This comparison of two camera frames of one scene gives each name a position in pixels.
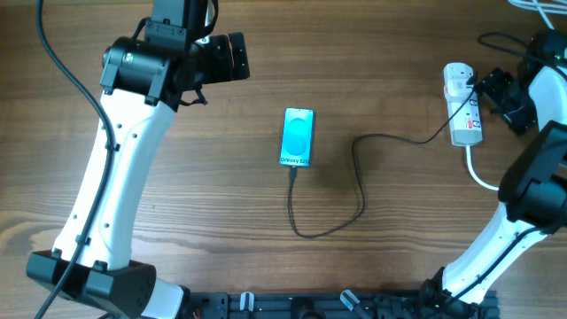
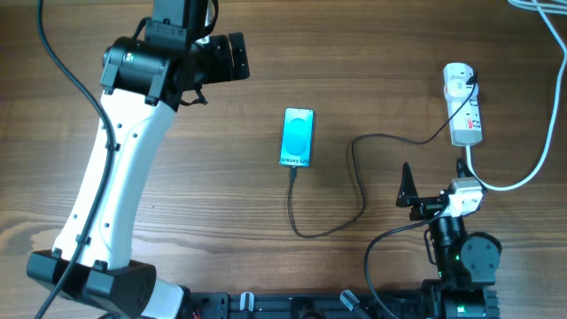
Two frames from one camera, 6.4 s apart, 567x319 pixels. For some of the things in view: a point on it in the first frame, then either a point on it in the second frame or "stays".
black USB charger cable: [359, 169] stays
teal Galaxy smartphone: [297, 137] stays
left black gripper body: [214, 61] stays
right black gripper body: [513, 105] to [426, 207]
